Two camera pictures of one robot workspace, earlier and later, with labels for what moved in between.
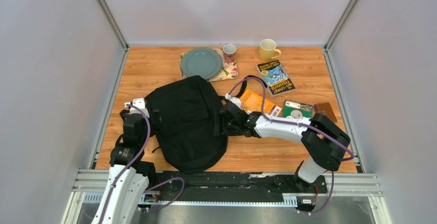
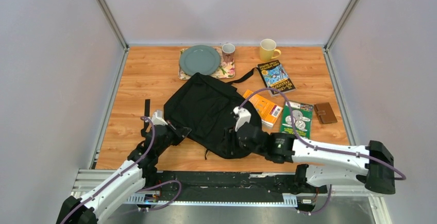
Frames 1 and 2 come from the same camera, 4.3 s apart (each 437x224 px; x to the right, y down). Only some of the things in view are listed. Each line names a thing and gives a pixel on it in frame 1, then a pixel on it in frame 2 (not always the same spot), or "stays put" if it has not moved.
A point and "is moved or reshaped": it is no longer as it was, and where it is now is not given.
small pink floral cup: (229, 51) stays put
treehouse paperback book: (275, 77) stays put
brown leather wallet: (326, 109) stays put
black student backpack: (182, 113) is moved or reshaped
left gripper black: (144, 119) to (179, 136)
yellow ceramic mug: (267, 48) stays put
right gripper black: (226, 131) to (229, 141)
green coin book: (292, 109) stays put
